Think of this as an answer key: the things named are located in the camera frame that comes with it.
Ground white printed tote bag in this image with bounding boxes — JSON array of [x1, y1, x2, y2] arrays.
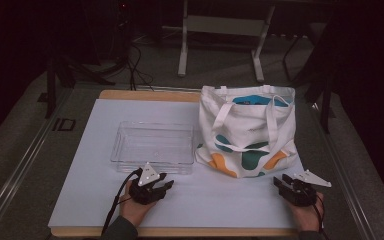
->
[[194, 84, 299, 179]]

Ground person's right hand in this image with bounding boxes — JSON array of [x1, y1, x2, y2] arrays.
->
[[286, 192, 325, 233]]

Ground clear plastic tray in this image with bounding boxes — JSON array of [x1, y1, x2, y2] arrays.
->
[[109, 120, 196, 176]]

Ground metal floor rail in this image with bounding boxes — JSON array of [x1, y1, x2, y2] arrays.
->
[[0, 88, 74, 240], [313, 103, 378, 240]]

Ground black tripod stand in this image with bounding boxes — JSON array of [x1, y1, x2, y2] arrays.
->
[[44, 56, 116, 119]]

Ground dark equipment tower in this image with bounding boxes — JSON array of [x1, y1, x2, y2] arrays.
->
[[83, 0, 134, 66]]

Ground white table mat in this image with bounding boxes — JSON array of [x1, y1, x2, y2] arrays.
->
[[48, 98, 324, 231]]

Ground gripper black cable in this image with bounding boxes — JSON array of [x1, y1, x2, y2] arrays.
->
[[101, 167, 143, 236], [313, 194, 329, 240]]

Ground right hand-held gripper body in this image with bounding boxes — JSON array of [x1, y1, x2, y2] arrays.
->
[[277, 169, 333, 207]]

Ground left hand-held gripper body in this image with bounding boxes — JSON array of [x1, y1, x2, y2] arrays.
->
[[128, 162, 166, 205]]

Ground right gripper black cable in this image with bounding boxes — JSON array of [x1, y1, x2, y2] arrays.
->
[[313, 194, 329, 240]]

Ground black metal stand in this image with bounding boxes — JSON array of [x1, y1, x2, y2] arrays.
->
[[268, 23, 334, 134]]

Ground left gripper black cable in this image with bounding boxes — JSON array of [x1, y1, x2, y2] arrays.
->
[[101, 167, 143, 236]]

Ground white metal stand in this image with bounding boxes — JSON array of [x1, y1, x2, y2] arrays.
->
[[178, 0, 276, 84]]

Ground black floor cables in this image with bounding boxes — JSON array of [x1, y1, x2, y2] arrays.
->
[[126, 43, 154, 92]]

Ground person's left hand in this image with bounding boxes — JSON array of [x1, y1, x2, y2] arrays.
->
[[119, 179, 158, 228]]

